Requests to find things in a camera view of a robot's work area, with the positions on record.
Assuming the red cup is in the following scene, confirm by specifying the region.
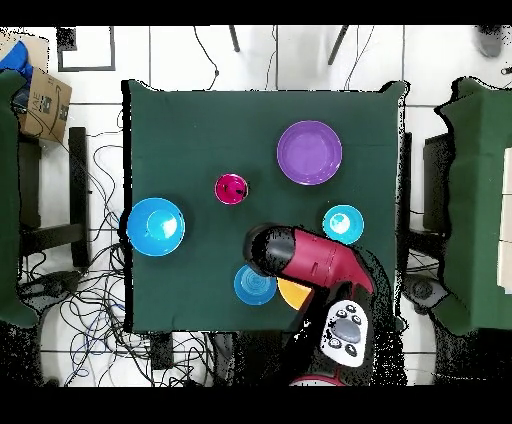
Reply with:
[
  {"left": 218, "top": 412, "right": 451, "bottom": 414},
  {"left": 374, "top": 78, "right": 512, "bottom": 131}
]
[{"left": 213, "top": 172, "right": 249, "bottom": 206}]

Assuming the large orange bowl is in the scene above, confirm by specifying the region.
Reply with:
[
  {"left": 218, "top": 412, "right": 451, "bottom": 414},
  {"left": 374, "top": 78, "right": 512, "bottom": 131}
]
[{"left": 276, "top": 277, "right": 313, "bottom": 311}]

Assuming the small light blue ribbed bowl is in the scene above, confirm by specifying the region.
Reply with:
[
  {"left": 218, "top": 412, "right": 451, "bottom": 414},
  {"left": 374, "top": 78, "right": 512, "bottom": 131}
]
[{"left": 322, "top": 204, "right": 366, "bottom": 246}]

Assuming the large blue bowl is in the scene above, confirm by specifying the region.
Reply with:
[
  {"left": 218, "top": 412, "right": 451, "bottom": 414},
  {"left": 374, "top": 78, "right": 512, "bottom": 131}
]
[{"left": 126, "top": 197, "right": 186, "bottom": 257}]

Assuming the medium blue bowl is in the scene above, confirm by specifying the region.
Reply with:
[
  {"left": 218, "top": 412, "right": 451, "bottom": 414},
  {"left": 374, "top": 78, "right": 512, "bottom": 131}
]
[{"left": 233, "top": 263, "right": 278, "bottom": 307}]

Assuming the wide purple bowl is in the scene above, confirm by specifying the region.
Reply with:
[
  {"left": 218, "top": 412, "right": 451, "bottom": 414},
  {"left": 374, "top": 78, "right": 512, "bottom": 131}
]
[{"left": 276, "top": 120, "right": 344, "bottom": 186}]

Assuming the dark green table cloth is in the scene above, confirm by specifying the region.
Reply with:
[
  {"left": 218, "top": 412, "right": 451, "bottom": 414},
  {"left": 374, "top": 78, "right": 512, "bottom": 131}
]
[{"left": 121, "top": 79, "right": 409, "bottom": 333}]

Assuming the black tripod stand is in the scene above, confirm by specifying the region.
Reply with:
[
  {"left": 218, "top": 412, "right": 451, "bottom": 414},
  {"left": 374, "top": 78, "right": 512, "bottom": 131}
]
[{"left": 327, "top": 24, "right": 350, "bottom": 66}]

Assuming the green cloth covered table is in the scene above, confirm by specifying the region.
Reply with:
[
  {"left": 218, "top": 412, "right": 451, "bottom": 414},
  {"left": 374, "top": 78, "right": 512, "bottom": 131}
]
[
  {"left": 433, "top": 76, "right": 512, "bottom": 337},
  {"left": 0, "top": 69, "right": 40, "bottom": 330}
]

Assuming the printed cardboard box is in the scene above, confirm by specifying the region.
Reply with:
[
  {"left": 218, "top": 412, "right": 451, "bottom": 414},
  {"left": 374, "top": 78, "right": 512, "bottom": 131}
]
[{"left": 19, "top": 67, "right": 74, "bottom": 144}]

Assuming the white box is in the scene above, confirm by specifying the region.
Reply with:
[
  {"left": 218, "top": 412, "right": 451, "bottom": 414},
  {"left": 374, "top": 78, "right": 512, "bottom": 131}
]
[{"left": 495, "top": 146, "right": 512, "bottom": 295}]

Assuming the plain cardboard box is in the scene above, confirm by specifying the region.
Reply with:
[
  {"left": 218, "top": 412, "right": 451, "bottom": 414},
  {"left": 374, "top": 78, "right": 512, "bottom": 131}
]
[{"left": 0, "top": 31, "right": 50, "bottom": 73}]

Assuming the blue bag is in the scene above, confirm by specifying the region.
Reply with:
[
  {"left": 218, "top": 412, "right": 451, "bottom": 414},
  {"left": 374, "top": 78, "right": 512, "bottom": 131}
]
[{"left": 0, "top": 39, "right": 34, "bottom": 83}]

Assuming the person's foot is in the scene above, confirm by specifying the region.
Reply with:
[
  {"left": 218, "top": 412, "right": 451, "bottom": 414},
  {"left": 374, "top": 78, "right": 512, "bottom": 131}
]
[{"left": 475, "top": 25, "right": 503, "bottom": 59}]

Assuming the black bench frame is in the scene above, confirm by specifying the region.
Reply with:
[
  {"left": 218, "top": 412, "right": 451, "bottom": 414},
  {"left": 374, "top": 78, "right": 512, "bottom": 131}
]
[{"left": 17, "top": 126, "right": 92, "bottom": 269}]

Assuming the black pedestal foot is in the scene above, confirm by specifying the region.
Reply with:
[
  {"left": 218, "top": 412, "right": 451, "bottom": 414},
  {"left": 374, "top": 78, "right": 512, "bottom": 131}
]
[
  {"left": 19, "top": 270, "right": 83, "bottom": 313},
  {"left": 401, "top": 271, "right": 449, "bottom": 315}
]

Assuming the black square floor frame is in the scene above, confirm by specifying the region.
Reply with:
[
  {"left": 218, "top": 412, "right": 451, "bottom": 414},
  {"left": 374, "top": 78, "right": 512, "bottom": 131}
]
[{"left": 56, "top": 25, "right": 117, "bottom": 74}]

